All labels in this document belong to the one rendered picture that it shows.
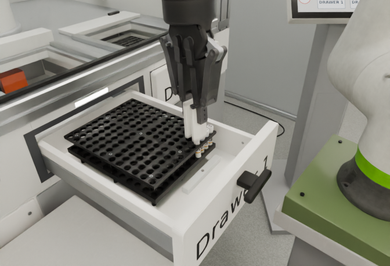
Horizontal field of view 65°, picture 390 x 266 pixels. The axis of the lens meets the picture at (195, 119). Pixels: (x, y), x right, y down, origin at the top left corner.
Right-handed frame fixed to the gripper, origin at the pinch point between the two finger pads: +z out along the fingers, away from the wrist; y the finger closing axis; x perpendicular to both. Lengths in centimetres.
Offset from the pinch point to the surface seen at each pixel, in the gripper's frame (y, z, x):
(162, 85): -23.8, 3.5, 10.7
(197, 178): 2.5, 10.1, -2.4
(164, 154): -1.2, 4.6, -6.3
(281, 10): -80, 10, 149
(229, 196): 12.0, 6.8, -4.5
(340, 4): -12, -7, 78
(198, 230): 13.7, 6.2, -12.3
